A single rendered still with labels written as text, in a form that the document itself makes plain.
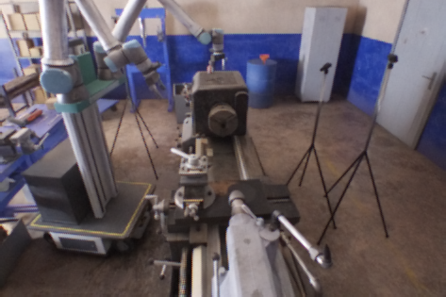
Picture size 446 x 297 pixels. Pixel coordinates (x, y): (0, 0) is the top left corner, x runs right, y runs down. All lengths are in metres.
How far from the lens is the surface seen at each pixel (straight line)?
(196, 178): 1.60
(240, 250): 1.12
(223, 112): 2.13
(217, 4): 5.45
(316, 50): 5.47
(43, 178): 2.42
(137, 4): 2.26
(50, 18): 1.58
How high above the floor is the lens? 2.06
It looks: 28 degrees down
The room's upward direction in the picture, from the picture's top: straight up
